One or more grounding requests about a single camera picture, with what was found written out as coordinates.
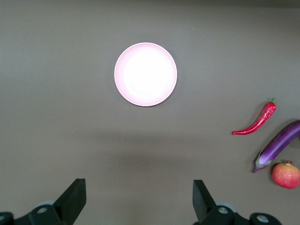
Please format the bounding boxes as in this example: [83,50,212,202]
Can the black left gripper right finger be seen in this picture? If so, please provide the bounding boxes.
[193,180,251,225]

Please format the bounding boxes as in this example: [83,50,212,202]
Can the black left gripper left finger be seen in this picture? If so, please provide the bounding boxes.
[14,178,86,225]

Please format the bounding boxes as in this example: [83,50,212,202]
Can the red apple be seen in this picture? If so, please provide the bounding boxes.
[271,160,300,189]

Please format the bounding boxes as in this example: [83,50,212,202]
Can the purple eggplant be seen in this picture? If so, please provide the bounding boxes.
[252,120,300,173]

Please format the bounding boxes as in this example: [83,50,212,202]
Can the red chili pepper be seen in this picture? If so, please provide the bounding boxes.
[232,97,277,136]

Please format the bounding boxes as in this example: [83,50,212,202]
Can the pink plate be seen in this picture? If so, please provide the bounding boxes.
[114,42,178,107]

